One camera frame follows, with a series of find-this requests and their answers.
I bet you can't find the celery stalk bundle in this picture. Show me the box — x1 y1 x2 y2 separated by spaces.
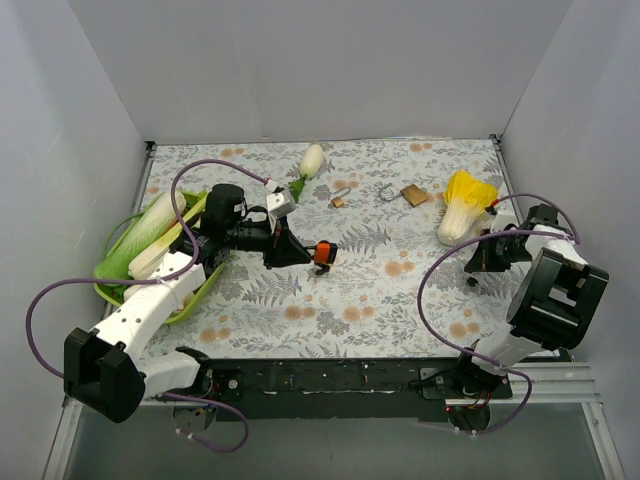
129 219 183 280

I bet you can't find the small brass padlock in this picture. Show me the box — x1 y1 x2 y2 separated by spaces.
330 187 351 208

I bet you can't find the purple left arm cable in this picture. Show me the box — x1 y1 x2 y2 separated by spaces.
25 158 274 454

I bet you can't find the floral table mat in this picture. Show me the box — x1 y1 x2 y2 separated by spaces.
145 138 526 358

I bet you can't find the orange padlock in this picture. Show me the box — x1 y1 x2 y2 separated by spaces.
313 240 338 265

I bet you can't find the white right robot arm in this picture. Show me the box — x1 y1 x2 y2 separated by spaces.
452 204 609 398

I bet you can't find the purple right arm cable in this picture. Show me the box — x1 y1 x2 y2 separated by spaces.
417 193 581 435

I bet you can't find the yellow padlock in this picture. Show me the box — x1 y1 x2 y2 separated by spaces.
309 263 332 279

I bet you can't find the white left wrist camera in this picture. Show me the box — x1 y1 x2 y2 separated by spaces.
266 190 296 219

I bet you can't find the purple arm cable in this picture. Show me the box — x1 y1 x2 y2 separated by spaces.
25 158 274 454
417 193 581 435

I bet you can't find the green napa cabbage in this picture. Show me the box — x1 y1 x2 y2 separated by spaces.
94 191 177 279

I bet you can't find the large brass padlock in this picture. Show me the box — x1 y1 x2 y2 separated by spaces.
377 183 430 207

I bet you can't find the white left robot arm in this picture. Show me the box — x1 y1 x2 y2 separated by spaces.
63 184 332 423

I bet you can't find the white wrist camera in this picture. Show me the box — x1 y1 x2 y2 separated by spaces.
486 200 518 232
266 190 296 219

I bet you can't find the yellow napa cabbage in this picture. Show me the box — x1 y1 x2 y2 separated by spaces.
437 170 498 246

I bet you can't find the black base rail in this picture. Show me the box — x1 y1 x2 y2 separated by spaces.
174 358 512 422

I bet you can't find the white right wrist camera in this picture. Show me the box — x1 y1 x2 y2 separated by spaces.
486 200 518 232

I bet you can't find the white radish with leaves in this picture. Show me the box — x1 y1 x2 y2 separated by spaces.
289 144 324 203

